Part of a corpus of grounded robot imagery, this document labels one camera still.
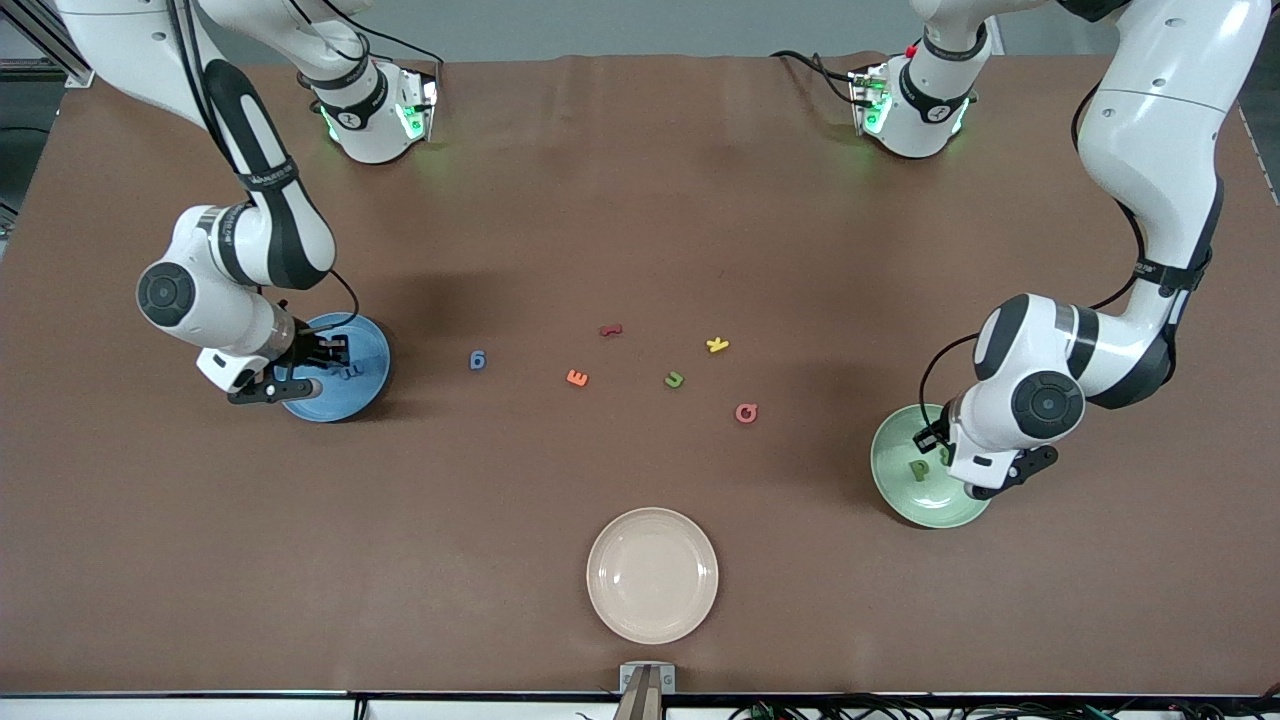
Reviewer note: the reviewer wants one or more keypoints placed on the green foam letter P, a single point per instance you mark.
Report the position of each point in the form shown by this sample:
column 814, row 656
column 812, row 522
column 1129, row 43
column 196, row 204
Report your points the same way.
column 916, row 468

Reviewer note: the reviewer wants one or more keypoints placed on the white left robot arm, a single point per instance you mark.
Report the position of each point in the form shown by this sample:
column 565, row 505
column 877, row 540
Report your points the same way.
column 1160, row 150

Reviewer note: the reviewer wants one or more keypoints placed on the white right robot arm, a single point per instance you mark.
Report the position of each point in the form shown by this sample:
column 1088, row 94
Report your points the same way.
column 120, row 50

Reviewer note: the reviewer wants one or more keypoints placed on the blue plate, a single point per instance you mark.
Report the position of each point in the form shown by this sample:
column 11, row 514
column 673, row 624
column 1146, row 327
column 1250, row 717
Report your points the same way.
column 355, row 400

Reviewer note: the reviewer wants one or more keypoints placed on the green plate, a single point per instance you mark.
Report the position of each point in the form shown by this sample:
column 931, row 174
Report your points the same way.
column 920, row 505

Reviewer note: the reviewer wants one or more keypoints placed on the pink foam letter Q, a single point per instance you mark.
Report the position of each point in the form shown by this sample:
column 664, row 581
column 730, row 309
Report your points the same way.
column 738, row 413

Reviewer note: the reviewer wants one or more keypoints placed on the orange foam letter E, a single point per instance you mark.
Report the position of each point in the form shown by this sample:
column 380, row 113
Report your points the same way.
column 575, row 378

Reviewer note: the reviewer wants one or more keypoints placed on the right base connector box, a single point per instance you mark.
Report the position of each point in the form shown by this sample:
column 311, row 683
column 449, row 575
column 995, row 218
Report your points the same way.
column 418, row 105

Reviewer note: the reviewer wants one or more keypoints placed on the base connector box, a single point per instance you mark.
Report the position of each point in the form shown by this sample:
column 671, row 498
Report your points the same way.
column 418, row 105
column 868, row 100

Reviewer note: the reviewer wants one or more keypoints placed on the beige plate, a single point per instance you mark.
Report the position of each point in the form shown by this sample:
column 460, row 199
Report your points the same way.
column 652, row 575

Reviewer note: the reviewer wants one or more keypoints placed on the left base connector box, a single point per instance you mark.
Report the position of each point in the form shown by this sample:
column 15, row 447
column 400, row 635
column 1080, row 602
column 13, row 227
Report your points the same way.
column 868, row 100

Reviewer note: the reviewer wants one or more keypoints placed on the brown table cover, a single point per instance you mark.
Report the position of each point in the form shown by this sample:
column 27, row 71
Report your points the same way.
column 640, row 250

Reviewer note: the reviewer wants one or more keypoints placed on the aluminium frame profile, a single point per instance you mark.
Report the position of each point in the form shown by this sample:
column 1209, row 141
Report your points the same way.
column 78, row 72

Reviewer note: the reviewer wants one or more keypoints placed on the white table edge rail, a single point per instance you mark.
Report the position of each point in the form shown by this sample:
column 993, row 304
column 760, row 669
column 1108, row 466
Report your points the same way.
column 200, row 710

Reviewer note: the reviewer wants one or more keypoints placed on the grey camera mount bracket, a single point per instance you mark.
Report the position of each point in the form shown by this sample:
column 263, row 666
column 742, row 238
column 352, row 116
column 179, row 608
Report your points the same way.
column 648, row 690

